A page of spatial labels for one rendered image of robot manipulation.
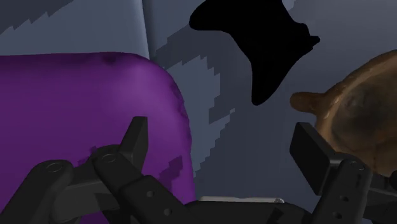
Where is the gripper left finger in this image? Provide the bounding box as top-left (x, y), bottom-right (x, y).
top-left (0, 116), bottom-right (199, 224)

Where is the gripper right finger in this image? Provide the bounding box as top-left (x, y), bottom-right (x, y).
top-left (289, 122), bottom-right (397, 224)

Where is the purple cushion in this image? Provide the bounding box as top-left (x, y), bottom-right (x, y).
top-left (0, 52), bottom-right (196, 224)

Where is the brown clay pot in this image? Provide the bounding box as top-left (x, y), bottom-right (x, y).
top-left (289, 49), bottom-right (397, 178)

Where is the black game controller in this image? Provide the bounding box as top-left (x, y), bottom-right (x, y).
top-left (188, 0), bottom-right (321, 106)

